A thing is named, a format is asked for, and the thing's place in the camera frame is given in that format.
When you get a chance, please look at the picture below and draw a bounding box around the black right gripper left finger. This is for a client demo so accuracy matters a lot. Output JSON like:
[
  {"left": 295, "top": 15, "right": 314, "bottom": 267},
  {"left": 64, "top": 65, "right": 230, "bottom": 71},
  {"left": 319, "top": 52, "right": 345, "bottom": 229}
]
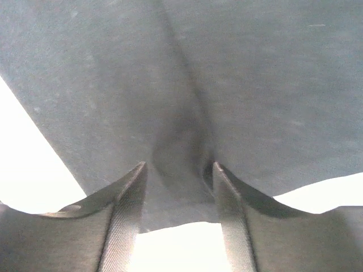
[{"left": 1, "top": 162, "right": 147, "bottom": 271}]

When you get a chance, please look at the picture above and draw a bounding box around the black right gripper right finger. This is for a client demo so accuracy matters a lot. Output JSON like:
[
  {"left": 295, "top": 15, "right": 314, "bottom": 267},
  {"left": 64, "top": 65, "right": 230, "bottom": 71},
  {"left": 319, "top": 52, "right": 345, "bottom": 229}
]
[{"left": 213, "top": 163, "right": 362, "bottom": 271}]

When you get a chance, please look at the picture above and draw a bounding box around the black t shirt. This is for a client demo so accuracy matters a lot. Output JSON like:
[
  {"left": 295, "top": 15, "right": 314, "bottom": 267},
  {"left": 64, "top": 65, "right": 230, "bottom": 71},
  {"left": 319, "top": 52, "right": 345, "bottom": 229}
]
[{"left": 1, "top": 1, "right": 362, "bottom": 232}]

